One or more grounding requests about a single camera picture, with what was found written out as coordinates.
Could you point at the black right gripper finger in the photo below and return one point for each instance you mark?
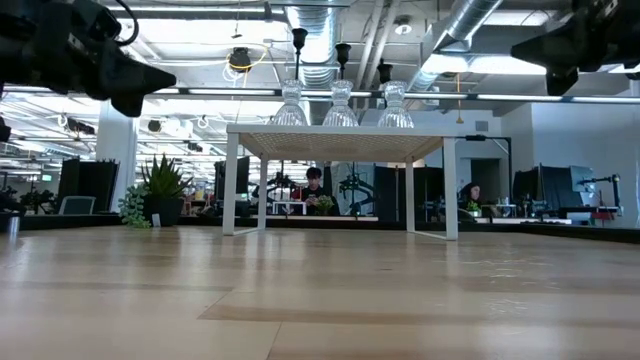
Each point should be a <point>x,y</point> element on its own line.
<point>555,42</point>
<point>560,60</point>

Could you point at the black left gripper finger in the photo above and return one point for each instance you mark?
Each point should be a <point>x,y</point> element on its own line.
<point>140,90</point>
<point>125,65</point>

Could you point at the ribbed clear glass candle holder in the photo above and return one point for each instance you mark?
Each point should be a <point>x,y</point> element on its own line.
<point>340,114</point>
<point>289,112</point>
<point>395,115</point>

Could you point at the tall black candlestick holder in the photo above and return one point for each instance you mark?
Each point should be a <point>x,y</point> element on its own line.
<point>299,36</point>

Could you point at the short black candlestick holder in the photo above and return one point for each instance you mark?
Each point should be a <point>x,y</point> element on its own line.
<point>385,72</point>

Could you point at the medium black candlestick holder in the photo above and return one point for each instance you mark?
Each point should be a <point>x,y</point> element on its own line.
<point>342,52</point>

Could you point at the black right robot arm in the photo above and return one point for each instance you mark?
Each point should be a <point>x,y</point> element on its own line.
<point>632,30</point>

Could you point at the neighbouring rig black robot arm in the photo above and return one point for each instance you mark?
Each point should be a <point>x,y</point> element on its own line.
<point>355,185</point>
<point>280,182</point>

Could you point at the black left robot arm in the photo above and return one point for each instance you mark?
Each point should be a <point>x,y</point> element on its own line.
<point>6,50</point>

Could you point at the long overhead light bar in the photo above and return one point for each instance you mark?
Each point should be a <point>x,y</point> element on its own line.
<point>230,92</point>

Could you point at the black partition panel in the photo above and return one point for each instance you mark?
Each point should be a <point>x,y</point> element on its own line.
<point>87,180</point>

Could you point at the pale trailing plant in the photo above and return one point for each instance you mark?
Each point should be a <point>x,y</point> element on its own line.
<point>132,207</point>

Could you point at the spiky green potted plant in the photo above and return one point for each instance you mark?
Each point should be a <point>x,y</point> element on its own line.
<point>165,210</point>

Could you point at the grey office chair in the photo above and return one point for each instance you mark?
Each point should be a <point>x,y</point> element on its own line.
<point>76,205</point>

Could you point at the person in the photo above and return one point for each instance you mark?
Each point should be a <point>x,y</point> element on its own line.
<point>470,192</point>
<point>313,175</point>

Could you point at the small green potted plant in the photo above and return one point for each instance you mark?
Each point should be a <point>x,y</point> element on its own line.
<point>324,204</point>
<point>473,207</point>

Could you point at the silver metal cylinder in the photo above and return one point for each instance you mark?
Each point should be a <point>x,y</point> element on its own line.
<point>12,225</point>

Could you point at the small white rack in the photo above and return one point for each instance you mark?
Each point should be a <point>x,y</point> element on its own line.
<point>290,205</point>

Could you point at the silver ventilation duct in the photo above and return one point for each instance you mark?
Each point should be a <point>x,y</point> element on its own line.
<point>320,30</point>
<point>460,25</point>

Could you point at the black hanging camera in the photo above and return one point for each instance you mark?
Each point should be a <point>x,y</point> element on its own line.
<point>240,59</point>

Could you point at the black aluminium table frame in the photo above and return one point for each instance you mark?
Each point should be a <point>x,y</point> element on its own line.
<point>200,221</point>

